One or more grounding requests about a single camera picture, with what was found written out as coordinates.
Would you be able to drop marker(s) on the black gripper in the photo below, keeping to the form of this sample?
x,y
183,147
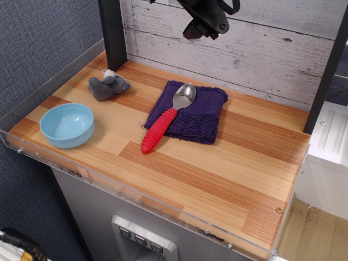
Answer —
x,y
208,18

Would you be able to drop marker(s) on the red handled metal spoon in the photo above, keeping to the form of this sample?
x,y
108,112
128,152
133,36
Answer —
x,y
183,98

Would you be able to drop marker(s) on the purple folded cloth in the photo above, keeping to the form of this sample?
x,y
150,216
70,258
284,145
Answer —
x,y
197,122

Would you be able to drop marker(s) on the grey plush toy animal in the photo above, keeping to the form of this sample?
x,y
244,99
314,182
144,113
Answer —
x,y
111,84

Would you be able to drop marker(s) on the light blue bowl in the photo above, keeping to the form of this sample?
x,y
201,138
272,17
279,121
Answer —
x,y
68,125

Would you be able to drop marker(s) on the grey cabinet with button panel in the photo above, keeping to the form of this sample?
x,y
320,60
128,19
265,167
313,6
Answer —
x,y
115,229

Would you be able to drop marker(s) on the black and yellow bag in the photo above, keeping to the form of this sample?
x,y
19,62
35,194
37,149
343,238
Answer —
x,y
17,246

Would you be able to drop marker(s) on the black left vertical post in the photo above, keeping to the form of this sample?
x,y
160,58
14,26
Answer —
x,y
113,34

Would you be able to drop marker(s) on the black vertical post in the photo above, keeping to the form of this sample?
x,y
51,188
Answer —
x,y
113,34
330,69

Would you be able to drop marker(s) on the black right vertical post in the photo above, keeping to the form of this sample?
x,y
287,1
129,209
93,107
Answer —
x,y
330,69

